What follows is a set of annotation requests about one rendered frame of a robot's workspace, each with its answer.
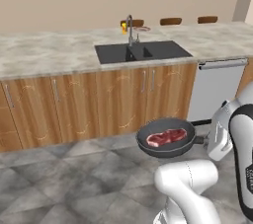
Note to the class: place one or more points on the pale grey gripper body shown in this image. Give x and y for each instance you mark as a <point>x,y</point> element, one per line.
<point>219,139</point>

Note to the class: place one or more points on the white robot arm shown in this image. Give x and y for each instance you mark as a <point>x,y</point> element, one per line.
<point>184,182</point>

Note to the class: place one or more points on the raw red steak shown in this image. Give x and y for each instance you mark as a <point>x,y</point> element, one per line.
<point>164,136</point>

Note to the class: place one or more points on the dark grey frying pan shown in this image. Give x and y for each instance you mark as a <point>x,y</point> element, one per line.
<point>164,152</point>

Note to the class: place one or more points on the pale round plate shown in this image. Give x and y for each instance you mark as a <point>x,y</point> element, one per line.
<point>142,29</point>

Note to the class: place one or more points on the grey dishwasher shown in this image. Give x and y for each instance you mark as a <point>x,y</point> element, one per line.
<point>214,93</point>

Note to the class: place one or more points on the wooden cupboard door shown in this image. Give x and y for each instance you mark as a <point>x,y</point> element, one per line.
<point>6,126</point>
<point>77,106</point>
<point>33,112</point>
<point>120,103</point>
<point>171,93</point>

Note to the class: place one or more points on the black double sink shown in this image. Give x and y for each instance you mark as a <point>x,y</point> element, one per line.
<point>158,51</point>

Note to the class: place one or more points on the brown wooden stool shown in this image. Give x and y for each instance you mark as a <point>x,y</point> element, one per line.
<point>170,21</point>
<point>207,19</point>
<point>135,22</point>

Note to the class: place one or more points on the grey metal tap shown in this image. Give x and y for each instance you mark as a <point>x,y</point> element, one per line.
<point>130,34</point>

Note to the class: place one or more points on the small yellow bottle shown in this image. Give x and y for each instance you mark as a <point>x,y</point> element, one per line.
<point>124,28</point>

